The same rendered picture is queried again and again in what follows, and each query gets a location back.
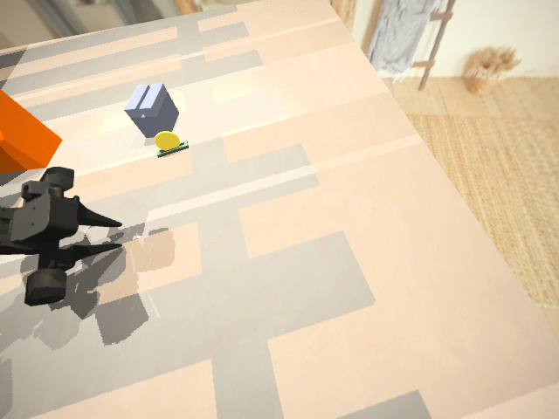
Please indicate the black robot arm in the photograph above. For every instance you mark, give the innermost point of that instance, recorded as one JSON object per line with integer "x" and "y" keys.
{"x": 45, "y": 218}

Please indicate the gold coin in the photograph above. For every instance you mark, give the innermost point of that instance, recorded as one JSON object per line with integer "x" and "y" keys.
{"x": 167, "y": 140}

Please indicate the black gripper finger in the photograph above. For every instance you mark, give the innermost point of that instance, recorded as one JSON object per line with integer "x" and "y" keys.
{"x": 90, "y": 218}
{"x": 83, "y": 251}

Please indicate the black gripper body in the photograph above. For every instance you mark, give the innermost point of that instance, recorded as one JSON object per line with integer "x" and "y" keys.
{"x": 48, "y": 284}

